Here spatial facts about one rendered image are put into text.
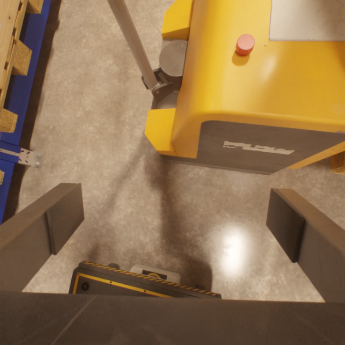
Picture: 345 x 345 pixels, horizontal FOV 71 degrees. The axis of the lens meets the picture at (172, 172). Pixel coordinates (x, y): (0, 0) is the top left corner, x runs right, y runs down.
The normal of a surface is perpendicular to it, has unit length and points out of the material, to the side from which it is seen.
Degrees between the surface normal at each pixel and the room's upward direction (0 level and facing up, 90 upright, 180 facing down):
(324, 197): 0
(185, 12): 22
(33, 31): 90
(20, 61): 90
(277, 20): 0
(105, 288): 0
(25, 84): 90
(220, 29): 14
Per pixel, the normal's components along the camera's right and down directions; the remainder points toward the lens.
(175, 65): -0.13, -0.13
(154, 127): -0.48, -0.17
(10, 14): 0.98, 0.13
